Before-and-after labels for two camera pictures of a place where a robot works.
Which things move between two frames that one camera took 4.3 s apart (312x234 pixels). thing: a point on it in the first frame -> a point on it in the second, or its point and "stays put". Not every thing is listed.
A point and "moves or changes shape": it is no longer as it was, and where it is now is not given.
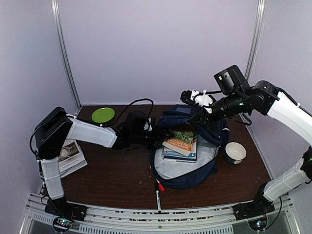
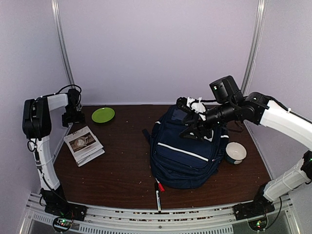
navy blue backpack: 210,136 moves or changes shape
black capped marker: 158,196 stays put
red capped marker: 161,187 stays put
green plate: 103,114 stays put
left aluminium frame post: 55,7 stays put
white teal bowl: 235,152 stays put
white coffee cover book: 71,158 moves or changes shape
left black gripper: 158,134 -> 80,119
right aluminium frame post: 256,40 stays put
